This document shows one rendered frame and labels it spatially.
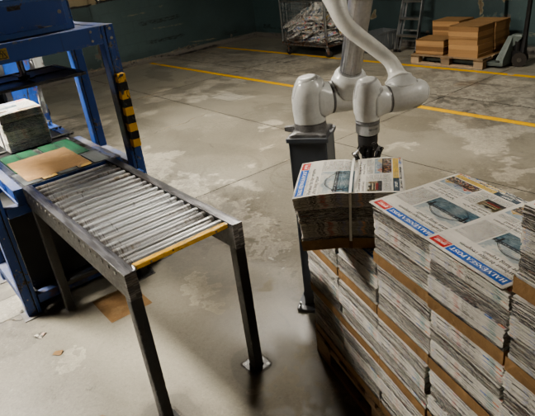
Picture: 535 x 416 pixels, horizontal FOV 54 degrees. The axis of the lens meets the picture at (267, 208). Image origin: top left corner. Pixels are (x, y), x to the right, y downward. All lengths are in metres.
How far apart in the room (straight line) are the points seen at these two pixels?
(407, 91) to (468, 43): 6.16
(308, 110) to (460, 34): 5.86
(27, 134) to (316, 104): 2.18
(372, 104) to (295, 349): 1.36
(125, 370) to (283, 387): 0.83
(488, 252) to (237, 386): 1.53
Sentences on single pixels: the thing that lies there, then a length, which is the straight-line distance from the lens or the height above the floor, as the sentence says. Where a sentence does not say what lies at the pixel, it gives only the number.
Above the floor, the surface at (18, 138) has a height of 0.88.
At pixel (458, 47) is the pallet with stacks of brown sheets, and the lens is 8.25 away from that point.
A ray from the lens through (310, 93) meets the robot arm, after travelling 2.50.
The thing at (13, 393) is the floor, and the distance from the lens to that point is 3.06.
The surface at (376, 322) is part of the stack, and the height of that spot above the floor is 0.57.
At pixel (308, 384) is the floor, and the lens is 2.60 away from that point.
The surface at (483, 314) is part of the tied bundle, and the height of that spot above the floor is 0.95.
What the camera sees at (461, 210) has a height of 1.07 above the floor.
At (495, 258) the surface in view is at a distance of 1.45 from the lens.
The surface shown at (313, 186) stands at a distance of 1.88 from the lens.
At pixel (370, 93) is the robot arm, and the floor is 1.32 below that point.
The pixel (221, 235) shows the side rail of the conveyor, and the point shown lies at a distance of 2.36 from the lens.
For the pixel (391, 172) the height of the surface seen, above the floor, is 1.07.
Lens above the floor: 1.82
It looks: 26 degrees down
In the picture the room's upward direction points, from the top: 7 degrees counter-clockwise
